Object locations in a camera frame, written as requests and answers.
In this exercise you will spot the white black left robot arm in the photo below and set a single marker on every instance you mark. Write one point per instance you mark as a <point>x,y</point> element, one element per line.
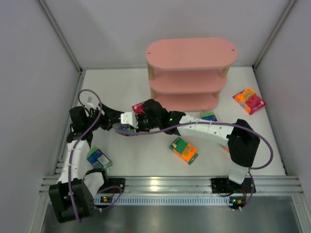
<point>73,195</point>

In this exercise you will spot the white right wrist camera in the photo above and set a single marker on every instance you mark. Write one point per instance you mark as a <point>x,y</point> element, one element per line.
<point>129,118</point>

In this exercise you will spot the pink orange sponge pack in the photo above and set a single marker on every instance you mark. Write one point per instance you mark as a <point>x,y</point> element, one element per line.
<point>137,108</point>
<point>249,101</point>

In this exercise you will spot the aluminium mounting rail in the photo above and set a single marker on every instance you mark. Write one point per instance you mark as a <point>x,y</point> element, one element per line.
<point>194,190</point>

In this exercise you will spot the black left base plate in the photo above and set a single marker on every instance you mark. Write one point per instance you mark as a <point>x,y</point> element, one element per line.
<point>119,182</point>

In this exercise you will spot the green orange sponge pack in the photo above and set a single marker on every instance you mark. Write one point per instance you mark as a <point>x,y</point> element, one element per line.
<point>186,151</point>

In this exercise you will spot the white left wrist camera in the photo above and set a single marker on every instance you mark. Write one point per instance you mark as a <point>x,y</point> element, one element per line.
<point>92,103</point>

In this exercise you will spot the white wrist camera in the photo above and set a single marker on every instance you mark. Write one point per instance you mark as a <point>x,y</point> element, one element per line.
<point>92,103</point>
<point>129,118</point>

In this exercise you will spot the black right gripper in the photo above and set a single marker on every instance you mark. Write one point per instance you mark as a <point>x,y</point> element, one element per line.
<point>139,122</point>

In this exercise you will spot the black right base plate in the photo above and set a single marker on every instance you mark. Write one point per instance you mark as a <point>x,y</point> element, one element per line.
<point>225,186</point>

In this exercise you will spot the pink three-tier shelf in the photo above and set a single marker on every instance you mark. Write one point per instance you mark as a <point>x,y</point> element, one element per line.
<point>188,74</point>

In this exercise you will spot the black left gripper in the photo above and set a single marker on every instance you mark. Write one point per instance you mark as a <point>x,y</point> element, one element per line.
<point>107,116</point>

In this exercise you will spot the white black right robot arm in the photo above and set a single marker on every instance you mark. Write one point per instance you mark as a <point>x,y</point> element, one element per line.
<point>238,137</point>

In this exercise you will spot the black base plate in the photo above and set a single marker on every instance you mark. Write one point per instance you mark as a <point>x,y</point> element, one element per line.
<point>225,186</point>
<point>119,182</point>

